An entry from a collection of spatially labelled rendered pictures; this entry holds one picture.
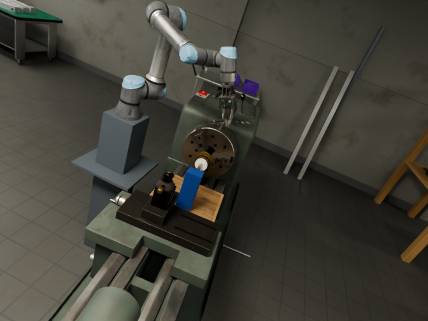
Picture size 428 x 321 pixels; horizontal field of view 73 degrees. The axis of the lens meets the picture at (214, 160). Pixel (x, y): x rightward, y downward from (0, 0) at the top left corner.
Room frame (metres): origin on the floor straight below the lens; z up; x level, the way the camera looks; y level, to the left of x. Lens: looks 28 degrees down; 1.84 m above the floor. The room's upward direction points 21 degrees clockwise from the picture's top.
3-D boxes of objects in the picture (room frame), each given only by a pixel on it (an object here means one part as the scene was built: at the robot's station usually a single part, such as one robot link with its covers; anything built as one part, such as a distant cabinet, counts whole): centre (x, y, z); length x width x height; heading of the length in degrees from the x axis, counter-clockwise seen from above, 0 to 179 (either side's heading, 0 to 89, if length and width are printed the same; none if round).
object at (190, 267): (0.94, 0.11, 0.90); 0.53 x 0.30 x 0.06; 87
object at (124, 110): (1.56, 0.59, 1.15); 0.15 x 0.15 x 0.10
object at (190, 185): (1.21, 0.06, 1.00); 0.08 x 0.06 x 0.23; 87
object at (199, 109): (1.95, 0.05, 1.06); 0.59 x 0.48 x 0.39; 177
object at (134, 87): (1.57, 0.58, 1.27); 0.13 x 0.12 x 0.14; 144
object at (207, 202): (1.28, 0.06, 0.89); 0.36 x 0.30 x 0.04; 87
